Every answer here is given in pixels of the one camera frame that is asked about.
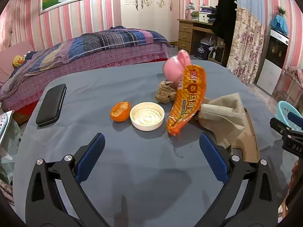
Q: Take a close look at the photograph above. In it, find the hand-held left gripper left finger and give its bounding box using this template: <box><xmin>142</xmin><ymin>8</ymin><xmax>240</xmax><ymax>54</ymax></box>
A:
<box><xmin>25</xmin><ymin>132</ymin><xmax>106</xmax><ymax>227</ymax></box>

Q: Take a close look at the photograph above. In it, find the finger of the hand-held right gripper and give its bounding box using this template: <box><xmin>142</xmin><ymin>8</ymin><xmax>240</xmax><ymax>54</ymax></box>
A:
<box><xmin>270</xmin><ymin>117</ymin><xmax>303</xmax><ymax>145</ymax></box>
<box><xmin>287</xmin><ymin>112</ymin><xmax>303</xmax><ymax>132</ymax></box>

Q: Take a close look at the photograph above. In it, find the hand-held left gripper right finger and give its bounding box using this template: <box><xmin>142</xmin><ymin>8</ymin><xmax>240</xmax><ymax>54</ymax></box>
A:
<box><xmin>199</xmin><ymin>132</ymin><xmax>278</xmax><ymax>227</ymax></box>

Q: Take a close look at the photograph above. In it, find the teal plastic basket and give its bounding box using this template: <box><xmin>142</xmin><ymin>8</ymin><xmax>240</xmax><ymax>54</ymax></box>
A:
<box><xmin>276</xmin><ymin>100</ymin><xmax>303</xmax><ymax>133</ymax></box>

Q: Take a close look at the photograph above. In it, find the beige cloth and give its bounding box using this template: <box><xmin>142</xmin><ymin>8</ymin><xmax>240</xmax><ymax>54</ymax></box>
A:
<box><xmin>198</xmin><ymin>93</ymin><xmax>247</xmax><ymax>148</ymax></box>

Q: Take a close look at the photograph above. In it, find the half tangerine peel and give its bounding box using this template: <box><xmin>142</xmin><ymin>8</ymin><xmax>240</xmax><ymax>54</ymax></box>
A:
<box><xmin>110</xmin><ymin>101</ymin><xmax>131</xmax><ymax>123</ymax></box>

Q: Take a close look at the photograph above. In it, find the orange snack wrapper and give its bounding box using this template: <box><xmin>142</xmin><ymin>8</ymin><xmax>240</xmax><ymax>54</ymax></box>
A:
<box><xmin>166</xmin><ymin>64</ymin><xmax>207</xmax><ymax>136</ymax></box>

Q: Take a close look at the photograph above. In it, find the white round lid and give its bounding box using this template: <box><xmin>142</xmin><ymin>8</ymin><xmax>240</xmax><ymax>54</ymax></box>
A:
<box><xmin>130</xmin><ymin>102</ymin><xmax>165</xmax><ymax>131</ymax></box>

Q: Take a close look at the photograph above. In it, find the brown paper ball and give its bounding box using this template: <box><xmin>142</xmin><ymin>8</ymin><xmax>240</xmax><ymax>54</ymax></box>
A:
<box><xmin>155</xmin><ymin>81</ymin><xmax>178</xmax><ymax>104</ymax></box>

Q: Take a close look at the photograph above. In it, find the person's right hand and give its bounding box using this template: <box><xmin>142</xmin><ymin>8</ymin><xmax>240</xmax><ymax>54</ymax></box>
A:
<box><xmin>287</xmin><ymin>159</ymin><xmax>303</xmax><ymax>194</ymax></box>

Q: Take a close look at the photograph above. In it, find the glass side table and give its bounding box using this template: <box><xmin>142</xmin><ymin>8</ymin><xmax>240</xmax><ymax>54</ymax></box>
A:
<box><xmin>275</xmin><ymin>73</ymin><xmax>303</xmax><ymax>109</ymax></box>

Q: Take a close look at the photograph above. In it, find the brown phone case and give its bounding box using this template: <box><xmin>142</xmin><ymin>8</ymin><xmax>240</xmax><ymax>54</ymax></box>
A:
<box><xmin>231</xmin><ymin>107</ymin><xmax>261</xmax><ymax>162</ymax></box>

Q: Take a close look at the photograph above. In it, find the pink cloth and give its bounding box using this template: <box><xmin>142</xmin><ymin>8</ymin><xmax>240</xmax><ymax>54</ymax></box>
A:
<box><xmin>285</xmin><ymin>66</ymin><xmax>303</xmax><ymax>79</ymax></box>

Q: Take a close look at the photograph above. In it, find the grey-blue tablecloth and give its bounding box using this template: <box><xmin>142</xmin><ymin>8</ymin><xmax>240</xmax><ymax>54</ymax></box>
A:
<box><xmin>13</xmin><ymin>60</ymin><xmax>294</xmax><ymax>227</ymax></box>

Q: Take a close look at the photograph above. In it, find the black rectangular case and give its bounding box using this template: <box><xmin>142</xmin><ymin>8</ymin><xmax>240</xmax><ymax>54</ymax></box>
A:
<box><xmin>35</xmin><ymin>83</ymin><xmax>67</xmax><ymax>127</ymax></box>

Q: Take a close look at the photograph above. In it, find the white water dispenser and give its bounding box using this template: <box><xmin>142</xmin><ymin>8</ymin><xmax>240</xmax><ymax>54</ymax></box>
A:
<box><xmin>253</xmin><ymin>28</ymin><xmax>289</xmax><ymax>95</ymax></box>

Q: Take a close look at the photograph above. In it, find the translucent plastic bag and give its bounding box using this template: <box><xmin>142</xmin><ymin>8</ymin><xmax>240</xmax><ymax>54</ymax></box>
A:
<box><xmin>0</xmin><ymin>120</ymin><xmax>24</xmax><ymax>185</ymax></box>

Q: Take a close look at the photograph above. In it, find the blue and floral curtain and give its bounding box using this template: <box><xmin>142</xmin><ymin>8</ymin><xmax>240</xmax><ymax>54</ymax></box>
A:
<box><xmin>226</xmin><ymin>0</ymin><xmax>266</xmax><ymax>84</ymax></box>

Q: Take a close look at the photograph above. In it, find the floral patterned cloth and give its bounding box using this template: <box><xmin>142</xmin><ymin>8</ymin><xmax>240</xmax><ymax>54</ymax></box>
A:
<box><xmin>0</xmin><ymin>177</ymin><xmax>15</xmax><ymax>204</ymax></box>

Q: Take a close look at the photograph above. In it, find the white dotted cloth item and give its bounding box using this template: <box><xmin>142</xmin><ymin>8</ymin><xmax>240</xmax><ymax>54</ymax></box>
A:
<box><xmin>0</xmin><ymin>111</ymin><xmax>15</xmax><ymax>145</ymax></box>

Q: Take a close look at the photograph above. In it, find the blue cloth cover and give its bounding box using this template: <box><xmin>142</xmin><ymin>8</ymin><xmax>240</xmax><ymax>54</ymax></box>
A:
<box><xmin>270</xmin><ymin>15</ymin><xmax>289</xmax><ymax>36</ymax></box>

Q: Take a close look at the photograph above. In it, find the pink piggy bank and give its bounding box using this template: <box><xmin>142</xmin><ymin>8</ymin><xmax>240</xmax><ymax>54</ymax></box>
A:
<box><xmin>163</xmin><ymin>49</ymin><xmax>192</xmax><ymax>89</ymax></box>

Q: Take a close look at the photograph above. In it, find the bed with purple dotted skirt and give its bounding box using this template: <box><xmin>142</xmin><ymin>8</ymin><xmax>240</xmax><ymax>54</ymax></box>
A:
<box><xmin>0</xmin><ymin>26</ymin><xmax>174</xmax><ymax>123</ymax></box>

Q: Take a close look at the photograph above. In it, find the black box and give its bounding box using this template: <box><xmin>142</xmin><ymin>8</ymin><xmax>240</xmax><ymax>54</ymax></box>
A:
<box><xmin>194</xmin><ymin>42</ymin><xmax>210</xmax><ymax>59</ymax></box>

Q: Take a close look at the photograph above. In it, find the striped patchwork quilt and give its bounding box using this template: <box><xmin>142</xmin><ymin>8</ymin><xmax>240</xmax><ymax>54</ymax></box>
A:
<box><xmin>0</xmin><ymin>26</ymin><xmax>172</xmax><ymax>100</ymax></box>

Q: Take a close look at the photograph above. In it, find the white appliance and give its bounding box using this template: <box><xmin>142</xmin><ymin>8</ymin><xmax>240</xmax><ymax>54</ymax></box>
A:
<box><xmin>200</xmin><ymin>36</ymin><xmax>217</xmax><ymax>46</ymax></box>

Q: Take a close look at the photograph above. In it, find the yellow duck plush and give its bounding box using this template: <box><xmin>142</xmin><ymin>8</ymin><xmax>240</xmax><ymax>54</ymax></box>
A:
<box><xmin>12</xmin><ymin>55</ymin><xmax>25</xmax><ymax>68</ymax></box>

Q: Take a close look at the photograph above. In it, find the black hanging coat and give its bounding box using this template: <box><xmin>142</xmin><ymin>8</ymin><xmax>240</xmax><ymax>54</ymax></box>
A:
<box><xmin>212</xmin><ymin>0</ymin><xmax>237</xmax><ymax>44</ymax></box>

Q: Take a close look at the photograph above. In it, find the wooden desk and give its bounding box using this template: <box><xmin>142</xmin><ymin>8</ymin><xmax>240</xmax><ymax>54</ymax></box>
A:
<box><xmin>177</xmin><ymin>19</ymin><xmax>231</xmax><ymax>65</ymax></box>

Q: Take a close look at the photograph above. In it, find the pink headboard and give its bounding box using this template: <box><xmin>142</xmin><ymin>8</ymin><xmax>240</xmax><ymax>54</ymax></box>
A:
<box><xmin>0</xmin><ymin>40</ymin><xmax>36</xmax><ymax>86</ymax></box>

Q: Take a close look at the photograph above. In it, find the white storage box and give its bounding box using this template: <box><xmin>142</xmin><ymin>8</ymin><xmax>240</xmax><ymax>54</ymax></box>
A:
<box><xmin>198</xmin><ymin>12</ymin><xmax>213</xmax><ymax>23</ymax></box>

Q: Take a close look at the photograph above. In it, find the white wardrobe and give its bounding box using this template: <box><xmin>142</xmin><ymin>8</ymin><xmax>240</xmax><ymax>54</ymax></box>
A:
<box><xmin>119</xmin><ymin>0</ymin><xmax>180</xmax><ymax>44</ymax></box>

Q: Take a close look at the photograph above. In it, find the desk lamp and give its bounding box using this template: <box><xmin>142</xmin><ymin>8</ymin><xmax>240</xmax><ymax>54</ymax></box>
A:
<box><xmin>185</xmin><ymin>2</ymin><xmax>196</xmax><ymax>20</ymax></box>

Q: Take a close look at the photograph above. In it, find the pink floral window curtain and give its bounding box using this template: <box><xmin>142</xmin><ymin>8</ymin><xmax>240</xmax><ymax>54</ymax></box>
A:
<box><xmin>0</xmin><ymin>0</ymin><xmax>26</xmax><ymax>52</ymax></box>

